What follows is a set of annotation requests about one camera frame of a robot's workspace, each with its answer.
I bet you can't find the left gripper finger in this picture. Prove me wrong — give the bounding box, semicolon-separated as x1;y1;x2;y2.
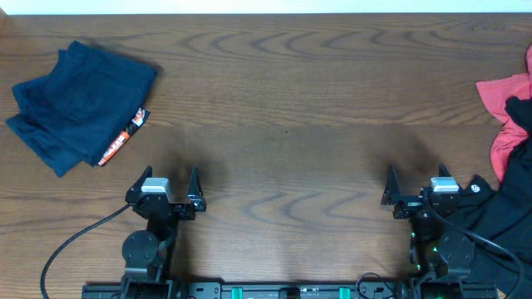
187;166;207;212
128;165;153;195

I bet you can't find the black t-shirt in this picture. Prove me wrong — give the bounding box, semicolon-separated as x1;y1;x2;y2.
448;97;531;298

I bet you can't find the red t-shirt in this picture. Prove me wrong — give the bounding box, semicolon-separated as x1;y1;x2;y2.
475;47;531;182

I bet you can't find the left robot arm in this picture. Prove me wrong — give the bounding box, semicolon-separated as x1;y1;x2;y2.
120;166;207;299

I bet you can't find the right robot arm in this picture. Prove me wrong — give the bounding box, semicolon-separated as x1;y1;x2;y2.
381;164;475;298

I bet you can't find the folded navy blue garment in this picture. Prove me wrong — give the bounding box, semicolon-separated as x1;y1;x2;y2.
6;41;157;177

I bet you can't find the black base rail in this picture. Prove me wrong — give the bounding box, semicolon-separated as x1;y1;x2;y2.
81;280;499;299

